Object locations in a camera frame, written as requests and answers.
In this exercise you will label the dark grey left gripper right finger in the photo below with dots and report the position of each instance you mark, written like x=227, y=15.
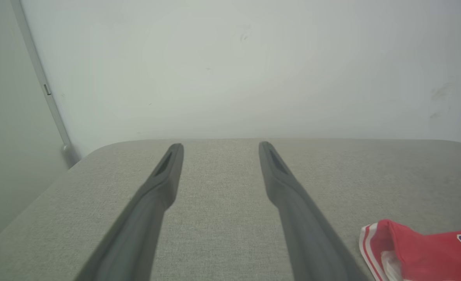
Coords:
x=300, y=226

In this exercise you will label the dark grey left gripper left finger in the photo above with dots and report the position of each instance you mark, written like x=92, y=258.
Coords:
x=140, y=230

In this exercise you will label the red and white jersey garment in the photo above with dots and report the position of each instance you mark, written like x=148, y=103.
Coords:
x=417, y=253

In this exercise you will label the white wall pipe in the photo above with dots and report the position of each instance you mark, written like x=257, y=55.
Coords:
x=39, y=74

